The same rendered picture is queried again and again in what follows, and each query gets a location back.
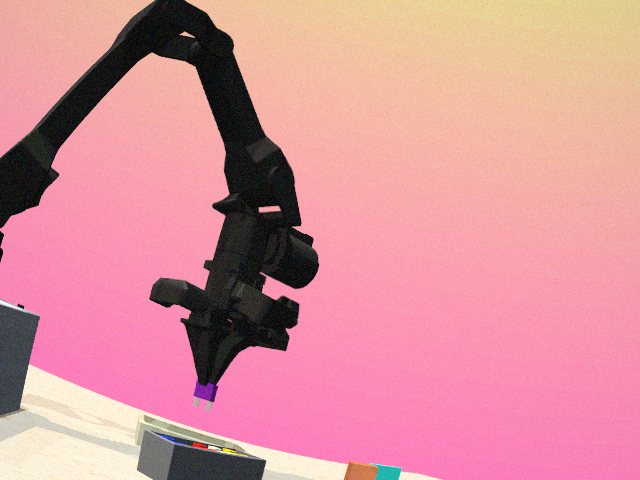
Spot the shallow cream tray with grey rim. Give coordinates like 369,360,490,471
135,413,251,455

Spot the orange block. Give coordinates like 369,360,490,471
344,461,379,480

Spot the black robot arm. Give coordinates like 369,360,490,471
0,0,319,336

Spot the violet blade fuse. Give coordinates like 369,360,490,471
193,379,219,412

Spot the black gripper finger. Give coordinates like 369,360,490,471
180,318,231,386
207,335,259,385

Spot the teal rectangular block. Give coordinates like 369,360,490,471
368,463,402,480

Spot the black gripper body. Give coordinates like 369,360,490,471
149,251,290,351

